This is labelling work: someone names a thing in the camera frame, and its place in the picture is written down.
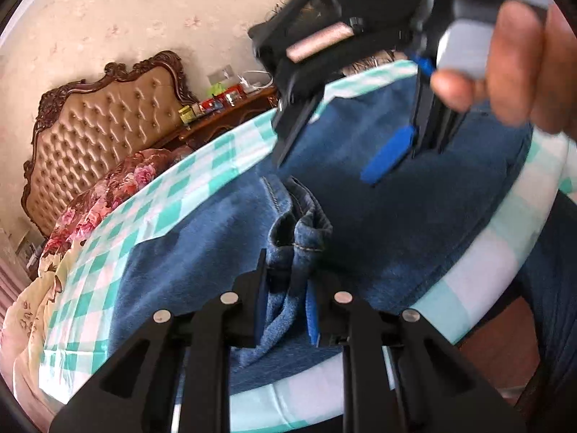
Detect plaid blanket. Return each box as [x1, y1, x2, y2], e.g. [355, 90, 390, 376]
[347, 53, 406, 75]

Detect white charger with cable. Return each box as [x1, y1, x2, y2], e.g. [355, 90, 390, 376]
[239, 71, 273, 91]

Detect green white checked tablecloth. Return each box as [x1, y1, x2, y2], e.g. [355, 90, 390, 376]
[36, 58, 569, 429]

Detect pink curtain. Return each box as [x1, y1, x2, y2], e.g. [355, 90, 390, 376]
[0, 257, 32, 321]

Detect tufted carved wooden headboard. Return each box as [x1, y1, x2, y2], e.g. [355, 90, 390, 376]
[22, 51, 199, 237]

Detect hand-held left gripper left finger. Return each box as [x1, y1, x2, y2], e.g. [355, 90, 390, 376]
[49, 249, 271, 433]

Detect blue denim pants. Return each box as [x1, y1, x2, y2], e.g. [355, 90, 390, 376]
[108, 70, 535, 371]

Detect person's right hand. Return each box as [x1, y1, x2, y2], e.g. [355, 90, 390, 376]
[424, 0, 577, 136]

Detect red floral quilt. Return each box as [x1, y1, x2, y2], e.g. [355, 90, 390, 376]
[45, 144, 199, 262]

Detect dark wooden nightstand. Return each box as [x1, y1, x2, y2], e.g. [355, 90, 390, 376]
[171, 86, 278, 149]

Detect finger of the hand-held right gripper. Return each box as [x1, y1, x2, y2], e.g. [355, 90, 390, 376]
[270, 83, 327, 170]
[361, 54, 470, 187]

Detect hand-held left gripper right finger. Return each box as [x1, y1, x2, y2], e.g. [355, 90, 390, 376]
[307, 275, 527, 433]

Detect person's worn blue trousers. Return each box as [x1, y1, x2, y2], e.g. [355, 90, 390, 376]
[514, 189, 577, 420]

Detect red box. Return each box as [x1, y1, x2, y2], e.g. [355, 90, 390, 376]
[201, 85, 246, 111]

